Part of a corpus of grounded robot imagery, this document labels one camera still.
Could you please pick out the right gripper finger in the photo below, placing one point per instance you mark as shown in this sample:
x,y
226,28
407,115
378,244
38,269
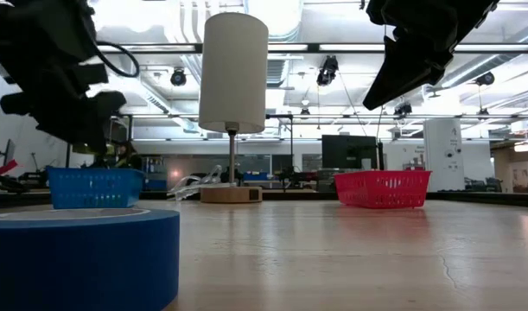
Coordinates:
x,y
402,73

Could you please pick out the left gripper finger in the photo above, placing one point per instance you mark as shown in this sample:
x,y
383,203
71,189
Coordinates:
x,y
56,131
93,140

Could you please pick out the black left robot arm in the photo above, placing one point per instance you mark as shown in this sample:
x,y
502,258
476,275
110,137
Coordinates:
x,y
30,21

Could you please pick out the blue tape roll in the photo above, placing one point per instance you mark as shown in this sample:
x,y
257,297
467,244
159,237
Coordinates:
x,y
82,259

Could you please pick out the black ceiling spotlight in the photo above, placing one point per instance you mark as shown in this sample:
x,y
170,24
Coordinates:
x,y
178,78
402,109
485,78

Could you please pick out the person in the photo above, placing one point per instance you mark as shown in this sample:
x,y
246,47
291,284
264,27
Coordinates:
x,y
127,157

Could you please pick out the blue plastic basket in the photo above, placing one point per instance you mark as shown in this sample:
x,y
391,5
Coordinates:
x,y
95,188

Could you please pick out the red flat object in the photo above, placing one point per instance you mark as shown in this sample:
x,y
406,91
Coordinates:
x,y
4,167

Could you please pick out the blue storage cabinet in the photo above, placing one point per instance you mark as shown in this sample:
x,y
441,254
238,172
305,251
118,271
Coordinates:
x,y
155,173

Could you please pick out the white column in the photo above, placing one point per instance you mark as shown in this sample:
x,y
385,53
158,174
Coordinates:
x,y
443,155

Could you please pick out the black monitor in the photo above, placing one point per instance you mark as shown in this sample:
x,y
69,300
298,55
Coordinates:
x,y
347,151

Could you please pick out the clear plastic packaging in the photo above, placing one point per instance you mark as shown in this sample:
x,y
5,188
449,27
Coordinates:
x,y
194,183

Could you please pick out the red plastic basket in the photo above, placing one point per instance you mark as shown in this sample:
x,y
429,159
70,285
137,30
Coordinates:
x,y
382,190

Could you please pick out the black overhead camera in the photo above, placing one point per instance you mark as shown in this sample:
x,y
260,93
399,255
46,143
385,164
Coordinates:
x,y
328,71

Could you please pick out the black overhead frame beam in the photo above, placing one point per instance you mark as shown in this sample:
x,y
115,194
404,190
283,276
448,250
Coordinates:
x,y
289,47

